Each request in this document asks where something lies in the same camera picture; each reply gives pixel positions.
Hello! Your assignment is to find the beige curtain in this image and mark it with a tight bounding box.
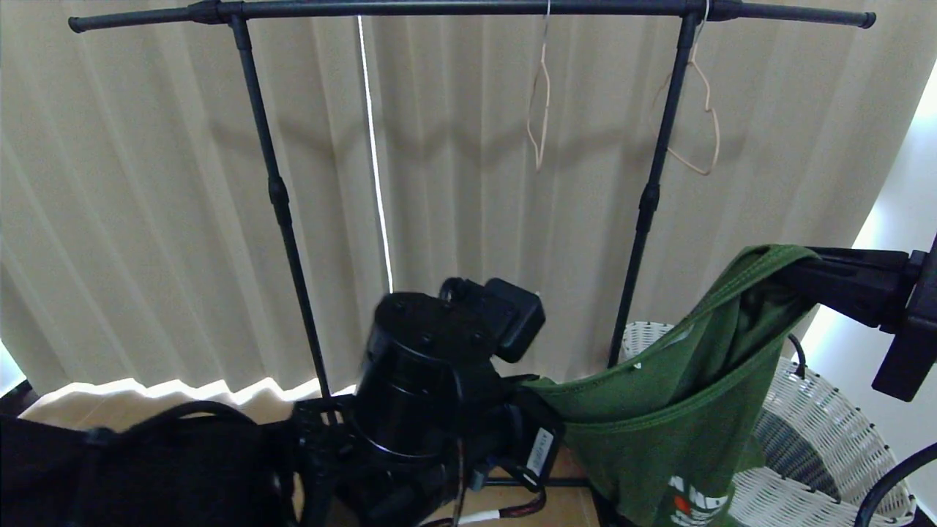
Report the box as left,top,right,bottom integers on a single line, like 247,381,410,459
0,0,937,402

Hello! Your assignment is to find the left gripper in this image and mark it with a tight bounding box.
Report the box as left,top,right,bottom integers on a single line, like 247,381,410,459
359,377,566,515

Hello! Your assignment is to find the black cable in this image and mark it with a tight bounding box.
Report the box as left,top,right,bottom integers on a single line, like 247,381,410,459
853,442,937,527

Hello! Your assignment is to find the black clothes rack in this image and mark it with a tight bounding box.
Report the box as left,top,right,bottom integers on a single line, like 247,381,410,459
68,0,877,527

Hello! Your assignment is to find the pink clothes hanger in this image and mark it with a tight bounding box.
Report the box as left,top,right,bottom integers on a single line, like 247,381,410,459
653,0,723,177
526,0,552,173

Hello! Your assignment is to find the green long-sleeved shirt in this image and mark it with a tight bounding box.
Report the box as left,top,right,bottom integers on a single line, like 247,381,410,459
523,244,821,527

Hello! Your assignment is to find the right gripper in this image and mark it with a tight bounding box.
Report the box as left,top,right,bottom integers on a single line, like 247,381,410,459
871,233,937,404

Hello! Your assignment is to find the white laundry basket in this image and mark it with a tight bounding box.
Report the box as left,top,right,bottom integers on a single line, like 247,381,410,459
621,321,916,527

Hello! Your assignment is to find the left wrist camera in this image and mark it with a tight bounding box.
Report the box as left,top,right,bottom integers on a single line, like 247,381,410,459
439,277,548,365

